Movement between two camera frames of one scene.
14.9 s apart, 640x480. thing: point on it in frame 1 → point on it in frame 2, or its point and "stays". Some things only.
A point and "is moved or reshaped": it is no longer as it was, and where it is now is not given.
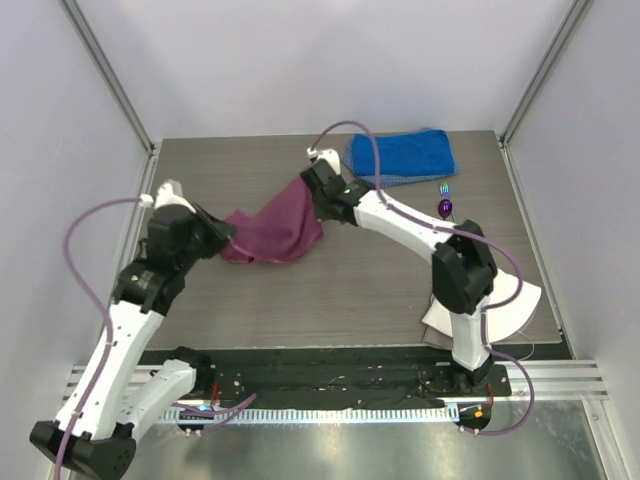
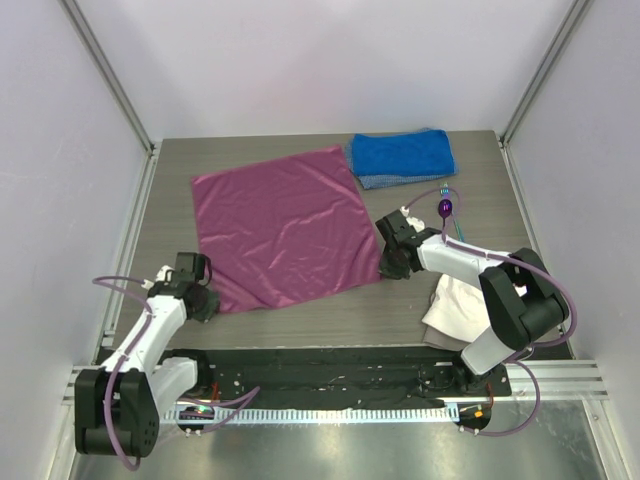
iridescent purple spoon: [445, 207] stays
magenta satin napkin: [284, 229] is moved or reshaped
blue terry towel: [409, 153] stays
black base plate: [343, 376] stays
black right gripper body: [314, 179] → [394, 261]
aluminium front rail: [558, 380] stays
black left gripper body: [204, 243] → [208, 303]
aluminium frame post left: [105, 66] stays
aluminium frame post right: [577, 11] stays
